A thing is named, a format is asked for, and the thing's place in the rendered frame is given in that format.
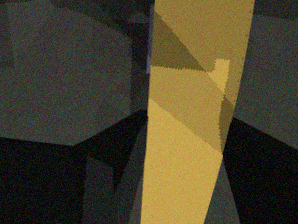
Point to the yellow bar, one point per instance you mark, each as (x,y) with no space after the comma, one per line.
(197,61)

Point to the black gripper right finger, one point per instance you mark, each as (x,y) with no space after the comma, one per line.
(263,175)

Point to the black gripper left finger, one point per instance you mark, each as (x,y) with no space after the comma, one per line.
(94,182)

